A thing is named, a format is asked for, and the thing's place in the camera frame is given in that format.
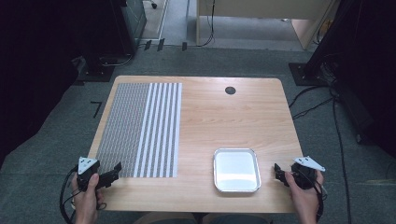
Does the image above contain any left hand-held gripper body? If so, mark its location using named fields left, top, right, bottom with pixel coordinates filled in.
left=77, top=156, right=108, bottom=191

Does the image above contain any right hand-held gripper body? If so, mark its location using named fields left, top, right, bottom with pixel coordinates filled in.
left=290, top=155, right=327, bottom=190

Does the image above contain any person's right hand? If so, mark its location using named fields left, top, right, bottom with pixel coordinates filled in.
left=284, top=169, right=325, bottom=216

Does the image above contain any person's left hand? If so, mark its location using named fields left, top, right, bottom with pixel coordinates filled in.
left=71, top=173, right=106, bottom=218

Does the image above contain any silver metal tray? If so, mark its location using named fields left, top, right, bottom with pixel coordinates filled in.
left=212, top=147, right=262, bottom=194

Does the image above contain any grey striped woven placemat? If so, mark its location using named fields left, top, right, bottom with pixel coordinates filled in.
left=95, top=82, right=183, bottom=179

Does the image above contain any person's left leg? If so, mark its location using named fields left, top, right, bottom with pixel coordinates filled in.
left=133, top=212, right=202, bottom=224

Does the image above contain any dark curtain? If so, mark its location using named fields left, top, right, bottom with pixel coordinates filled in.
left=306, top=0, right=396, bottom=158
left=0, top=0, right=132, bottom=169

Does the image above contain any dark cabinet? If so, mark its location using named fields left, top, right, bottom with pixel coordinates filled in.
left=120, top=0, right=148, bottom=56

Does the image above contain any light wooden desk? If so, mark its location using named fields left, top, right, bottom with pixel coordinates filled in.
left=195, top=0, right=339, bottom=51

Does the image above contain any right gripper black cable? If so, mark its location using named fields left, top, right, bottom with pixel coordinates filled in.
left=313, top=183, right=329, bottom=224

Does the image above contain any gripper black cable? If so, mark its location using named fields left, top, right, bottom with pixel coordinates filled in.
left=313, top=183, right=329, bottom=224
left=59, top=166, right=79, bottom=224

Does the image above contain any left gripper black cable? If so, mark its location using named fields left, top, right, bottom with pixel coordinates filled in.
left=59, top=166, right=79, bottom=224

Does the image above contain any long black floor cable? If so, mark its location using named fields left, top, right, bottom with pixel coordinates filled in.
left=332, top=91, right=353, bottom=224

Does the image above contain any black stand base plate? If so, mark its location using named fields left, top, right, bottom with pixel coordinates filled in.
left=77, top=55, right=116, bottom=83
left=288, top=62, right=332, bottom=87

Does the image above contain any black hanging desk cable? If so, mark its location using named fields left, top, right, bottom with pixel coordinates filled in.
left=199, top=0, right=217, bottom=48

